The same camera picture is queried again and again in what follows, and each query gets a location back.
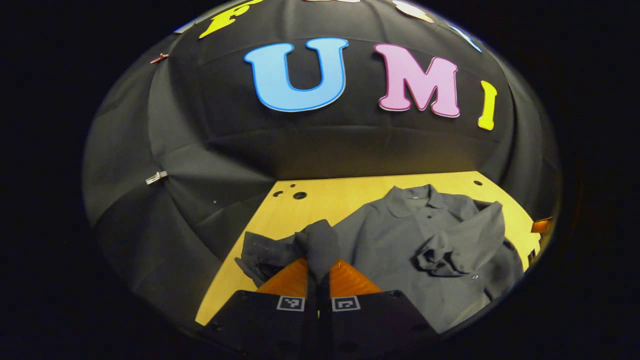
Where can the black backdrop cloth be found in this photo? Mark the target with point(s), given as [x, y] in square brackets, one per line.
[200, 150]

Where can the small red backdrop clip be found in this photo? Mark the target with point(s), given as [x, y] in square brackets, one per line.
[159, 58]

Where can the small white backdrop clip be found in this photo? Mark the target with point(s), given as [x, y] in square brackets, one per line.
[156, 177]

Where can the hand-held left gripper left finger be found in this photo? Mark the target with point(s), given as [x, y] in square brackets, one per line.
[265, 325]

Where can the grey polo shirt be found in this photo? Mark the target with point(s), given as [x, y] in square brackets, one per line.
[380, 235]

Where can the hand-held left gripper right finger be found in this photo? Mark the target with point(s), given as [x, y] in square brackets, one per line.
[380, 325]

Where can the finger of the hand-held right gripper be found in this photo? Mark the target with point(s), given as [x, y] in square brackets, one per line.
[541, 226]

